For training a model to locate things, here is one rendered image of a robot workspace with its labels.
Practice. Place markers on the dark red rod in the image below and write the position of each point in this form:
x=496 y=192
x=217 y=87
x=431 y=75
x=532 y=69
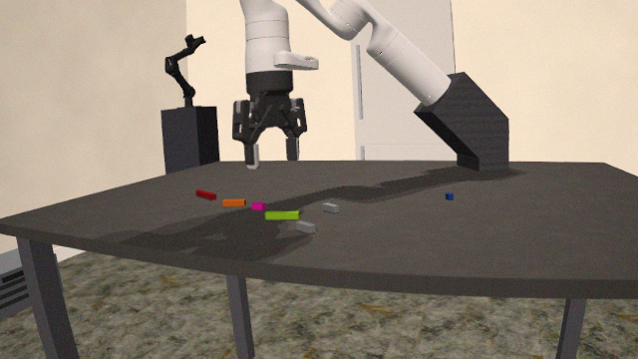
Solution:
x=206 y=194

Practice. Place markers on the orange rod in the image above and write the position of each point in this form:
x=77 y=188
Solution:
x=234 y=202

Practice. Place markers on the lime green rod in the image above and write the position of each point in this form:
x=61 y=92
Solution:
x=282 y=215

